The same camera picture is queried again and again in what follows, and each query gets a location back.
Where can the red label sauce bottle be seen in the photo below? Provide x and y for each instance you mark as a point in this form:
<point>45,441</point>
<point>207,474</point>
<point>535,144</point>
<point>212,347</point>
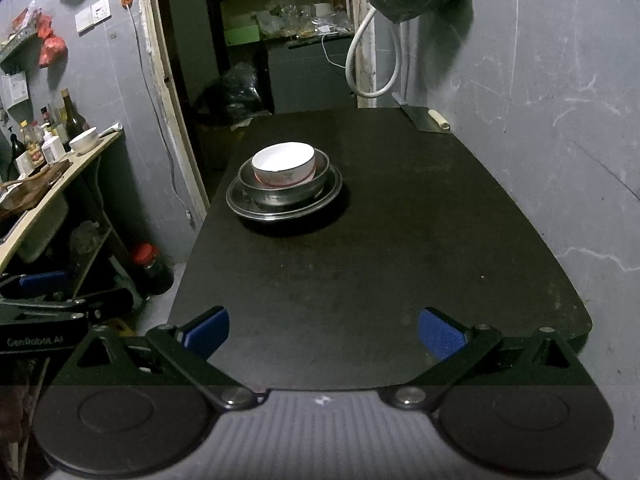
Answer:
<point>34,152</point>

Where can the white wall paper sheet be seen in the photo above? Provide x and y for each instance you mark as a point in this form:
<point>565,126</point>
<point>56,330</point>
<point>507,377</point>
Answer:
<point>14,90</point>

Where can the pale door frame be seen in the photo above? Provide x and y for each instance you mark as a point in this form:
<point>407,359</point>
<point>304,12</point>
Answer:
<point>160,85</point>

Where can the dark grey cabinet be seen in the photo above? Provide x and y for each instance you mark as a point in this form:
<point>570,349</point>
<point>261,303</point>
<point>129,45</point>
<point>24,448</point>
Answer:
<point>310,80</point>

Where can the white wall switch panel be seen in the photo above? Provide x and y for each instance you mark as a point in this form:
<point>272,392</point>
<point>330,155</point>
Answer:
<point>92,16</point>

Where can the pile of clear plastic bags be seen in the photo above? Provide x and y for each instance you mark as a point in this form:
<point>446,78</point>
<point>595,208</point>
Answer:
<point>300,17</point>

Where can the stainless steel bowl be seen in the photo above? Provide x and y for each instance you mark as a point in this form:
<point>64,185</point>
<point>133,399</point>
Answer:
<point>280,196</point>

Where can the white tube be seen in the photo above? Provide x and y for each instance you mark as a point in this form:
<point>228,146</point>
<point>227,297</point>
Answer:
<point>110,130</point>

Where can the red lid dark jar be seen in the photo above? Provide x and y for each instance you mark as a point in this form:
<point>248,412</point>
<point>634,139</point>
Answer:
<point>152,270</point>

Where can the metal wall shelf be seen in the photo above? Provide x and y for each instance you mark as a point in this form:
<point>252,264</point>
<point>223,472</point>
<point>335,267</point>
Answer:
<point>20,45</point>

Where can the wooden cutting board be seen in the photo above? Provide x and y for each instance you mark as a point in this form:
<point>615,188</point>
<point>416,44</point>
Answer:
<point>30,187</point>

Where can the green box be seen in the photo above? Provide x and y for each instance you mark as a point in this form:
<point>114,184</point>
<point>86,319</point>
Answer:
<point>241,35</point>

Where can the dark pump bottle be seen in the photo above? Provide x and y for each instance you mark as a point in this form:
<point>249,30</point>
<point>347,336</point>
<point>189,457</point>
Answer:
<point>17,157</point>

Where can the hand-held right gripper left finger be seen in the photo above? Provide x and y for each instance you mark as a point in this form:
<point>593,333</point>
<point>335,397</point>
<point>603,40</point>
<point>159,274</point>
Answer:
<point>207,332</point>

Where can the red plastic bag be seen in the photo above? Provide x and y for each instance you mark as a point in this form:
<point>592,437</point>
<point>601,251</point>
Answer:
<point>45,27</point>
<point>52,52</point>

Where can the red packet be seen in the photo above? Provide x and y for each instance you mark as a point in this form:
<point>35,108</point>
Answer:
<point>26,20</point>

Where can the white plastic bottle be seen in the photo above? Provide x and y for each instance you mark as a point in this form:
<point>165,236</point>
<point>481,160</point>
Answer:
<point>52,150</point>

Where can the dark glass wine bottle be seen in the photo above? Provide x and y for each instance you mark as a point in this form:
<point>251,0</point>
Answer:
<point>74,120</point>

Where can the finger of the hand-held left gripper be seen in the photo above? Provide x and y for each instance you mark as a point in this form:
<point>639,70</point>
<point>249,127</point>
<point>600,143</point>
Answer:
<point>107,302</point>
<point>45,282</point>

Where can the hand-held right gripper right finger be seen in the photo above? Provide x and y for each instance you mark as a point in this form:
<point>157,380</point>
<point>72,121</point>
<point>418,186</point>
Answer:
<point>440,335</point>

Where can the beige kitchen counter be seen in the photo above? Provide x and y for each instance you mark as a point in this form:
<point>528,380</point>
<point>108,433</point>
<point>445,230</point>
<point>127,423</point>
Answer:
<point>87,160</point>

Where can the white bowl with dark rim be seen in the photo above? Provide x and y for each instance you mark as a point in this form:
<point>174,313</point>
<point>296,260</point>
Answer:
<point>83,141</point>

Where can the black plastic bag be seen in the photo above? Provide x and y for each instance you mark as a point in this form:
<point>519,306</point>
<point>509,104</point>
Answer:
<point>235,95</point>

